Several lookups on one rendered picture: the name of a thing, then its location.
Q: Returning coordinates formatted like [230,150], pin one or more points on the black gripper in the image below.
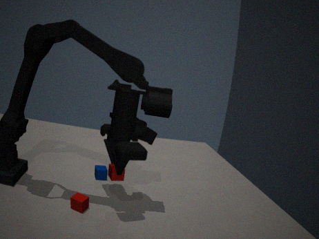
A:
[118,143]

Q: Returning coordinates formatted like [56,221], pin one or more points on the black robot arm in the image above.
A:
[39,40]

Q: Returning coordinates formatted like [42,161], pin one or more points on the blue cube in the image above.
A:
[100,172]

